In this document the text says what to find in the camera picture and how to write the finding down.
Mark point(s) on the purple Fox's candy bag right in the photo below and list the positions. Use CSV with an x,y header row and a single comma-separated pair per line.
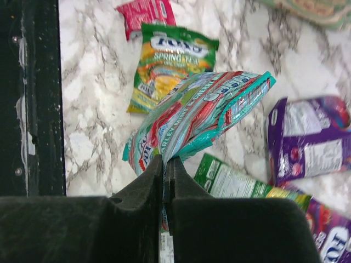
x,y
330,231

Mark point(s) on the purple Fox's candy bag left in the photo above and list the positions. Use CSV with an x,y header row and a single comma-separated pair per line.
x,y
308,138

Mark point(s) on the green yellow Fox's spring tea bag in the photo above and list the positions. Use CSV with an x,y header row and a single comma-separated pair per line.
x,y
168,55

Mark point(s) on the green Fox's bag under gripper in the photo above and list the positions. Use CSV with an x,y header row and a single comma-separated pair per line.
x,y
222,181

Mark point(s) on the purple fox's candy bag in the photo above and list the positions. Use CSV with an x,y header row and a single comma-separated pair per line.
x,y
330,231
308,138

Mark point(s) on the teal red Fox's mint bag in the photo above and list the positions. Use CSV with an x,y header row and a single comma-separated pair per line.
x,y
194,114

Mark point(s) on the green paper gift bag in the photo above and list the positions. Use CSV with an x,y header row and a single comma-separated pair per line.
x,y
331,14

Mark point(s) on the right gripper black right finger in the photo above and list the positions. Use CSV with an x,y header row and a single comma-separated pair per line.
x,y
207,229

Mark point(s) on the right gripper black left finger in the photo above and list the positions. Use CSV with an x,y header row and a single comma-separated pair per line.
x,y
122,228

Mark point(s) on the pink red snack packet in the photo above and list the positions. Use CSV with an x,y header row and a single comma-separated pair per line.
x,y
135,13

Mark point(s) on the black front mounting rail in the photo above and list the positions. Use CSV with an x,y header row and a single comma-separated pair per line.
x,y
32,136

